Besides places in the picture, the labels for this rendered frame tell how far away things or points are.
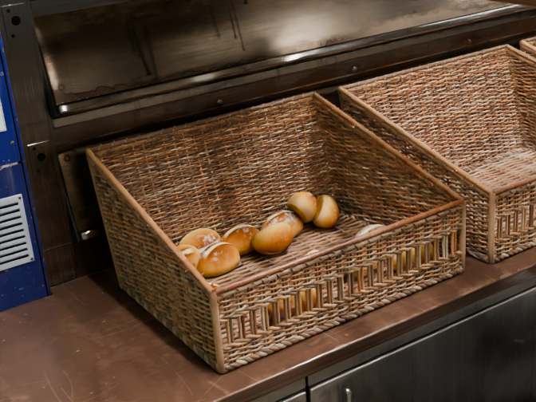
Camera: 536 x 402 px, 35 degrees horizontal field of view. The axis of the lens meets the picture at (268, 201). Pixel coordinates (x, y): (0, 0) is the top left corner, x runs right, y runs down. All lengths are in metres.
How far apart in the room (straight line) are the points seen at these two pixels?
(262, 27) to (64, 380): 0.85
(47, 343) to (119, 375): 0.19
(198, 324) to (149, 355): 0.11
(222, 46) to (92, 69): 0.29
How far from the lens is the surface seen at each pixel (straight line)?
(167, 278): 1.49
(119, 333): 1.58
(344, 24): 1.97
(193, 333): 1.47
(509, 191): 1.70
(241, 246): 1.76
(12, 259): 1.71
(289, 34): 1.89
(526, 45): 2.34
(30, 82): 1.67
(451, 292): 1.63
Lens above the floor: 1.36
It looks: 22 degrees down
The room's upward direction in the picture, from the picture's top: 5 degrees counter-clockwise
